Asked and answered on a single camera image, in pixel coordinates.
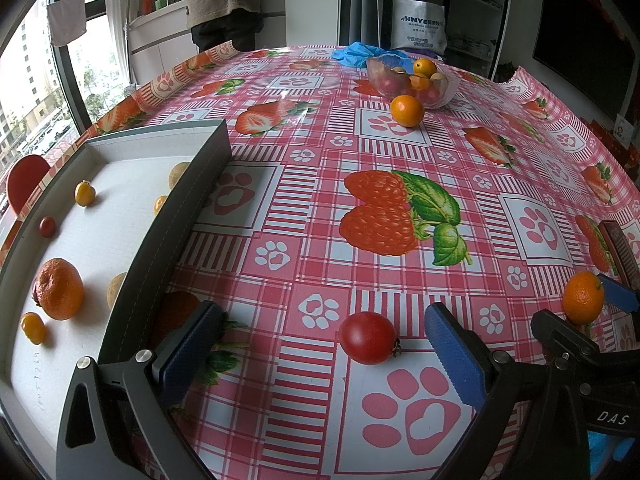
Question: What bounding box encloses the blue disposable glove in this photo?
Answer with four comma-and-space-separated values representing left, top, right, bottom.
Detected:
330, 41, 401, 68

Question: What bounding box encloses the grey shallow tray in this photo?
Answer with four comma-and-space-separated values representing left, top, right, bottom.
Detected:
0, 119, 233, 480

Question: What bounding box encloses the red chair back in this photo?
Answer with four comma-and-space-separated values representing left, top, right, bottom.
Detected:
7, 155, 52, 216

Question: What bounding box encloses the clear glass bowl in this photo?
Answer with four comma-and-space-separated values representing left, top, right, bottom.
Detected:
366, 55, 461, 110

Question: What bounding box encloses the dark brown ribbed board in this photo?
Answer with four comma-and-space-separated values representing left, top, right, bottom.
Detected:
597, 220, 638, 286

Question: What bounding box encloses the wrinkled mandarin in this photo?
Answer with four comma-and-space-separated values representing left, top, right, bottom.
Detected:
36, 258, 85, 321

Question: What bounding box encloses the white printed bag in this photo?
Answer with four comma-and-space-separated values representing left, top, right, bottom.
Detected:
391, 0, 447, 56

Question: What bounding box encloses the black wall screen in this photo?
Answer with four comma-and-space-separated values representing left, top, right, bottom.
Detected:
532, 0, 633, 116

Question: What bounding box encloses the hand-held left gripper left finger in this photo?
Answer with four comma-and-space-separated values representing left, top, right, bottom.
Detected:
55, 300, 226, 480

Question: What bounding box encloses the dark shelf unit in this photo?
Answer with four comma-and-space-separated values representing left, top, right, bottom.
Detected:
445, 0, 513, 81

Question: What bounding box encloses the pink printed tablecloth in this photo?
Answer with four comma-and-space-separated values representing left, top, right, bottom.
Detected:
0, 42, 640, 480

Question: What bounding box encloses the white kitchen counter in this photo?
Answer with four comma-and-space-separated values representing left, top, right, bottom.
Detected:
125, 0, 286, 86

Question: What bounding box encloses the hanging grey towel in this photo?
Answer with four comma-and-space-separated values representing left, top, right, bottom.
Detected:
46, 0, 87, 47

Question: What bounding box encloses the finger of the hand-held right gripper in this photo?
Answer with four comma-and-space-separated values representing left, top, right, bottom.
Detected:
597, 274, 640, 313
531, 309, 601, 361

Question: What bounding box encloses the grey curtain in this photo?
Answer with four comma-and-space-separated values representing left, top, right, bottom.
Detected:
340, 0, 386, 48

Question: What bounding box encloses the small white card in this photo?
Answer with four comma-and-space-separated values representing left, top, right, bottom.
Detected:
615, 115, 633, 151

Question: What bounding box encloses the pile of red packets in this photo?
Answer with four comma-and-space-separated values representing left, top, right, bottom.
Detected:
592, 120, 640, 186

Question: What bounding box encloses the person's right hand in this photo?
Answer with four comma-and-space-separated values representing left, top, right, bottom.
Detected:
587, 431, 637, 480

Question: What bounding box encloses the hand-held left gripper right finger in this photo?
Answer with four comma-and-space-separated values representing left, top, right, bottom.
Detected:
425, 302, 593, 480

